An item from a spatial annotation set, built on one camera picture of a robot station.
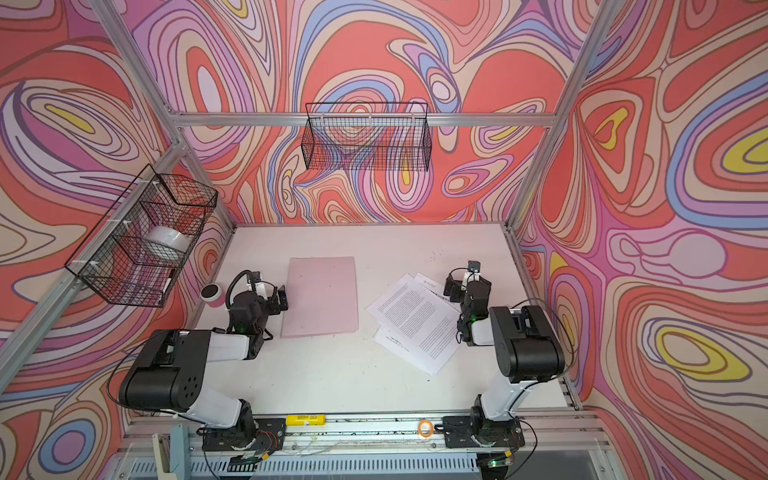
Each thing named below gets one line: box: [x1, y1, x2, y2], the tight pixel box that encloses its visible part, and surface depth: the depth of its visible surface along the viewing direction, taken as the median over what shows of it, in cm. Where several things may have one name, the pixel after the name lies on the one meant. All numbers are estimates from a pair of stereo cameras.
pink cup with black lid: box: [200, 283, 225, 308], surface depth 96 cm
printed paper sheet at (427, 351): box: [373, 310, 460, 376], surface depth 90 cm
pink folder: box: [281, 256, 359, 339], surface depth 100 cm
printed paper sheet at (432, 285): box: [412, 272, 451, 303], surface depth 103 cm
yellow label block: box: [286, 414, 327, 427], surface depth 76 cm
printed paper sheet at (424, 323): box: [377, 284, 461, 376], surface depth 95 cm
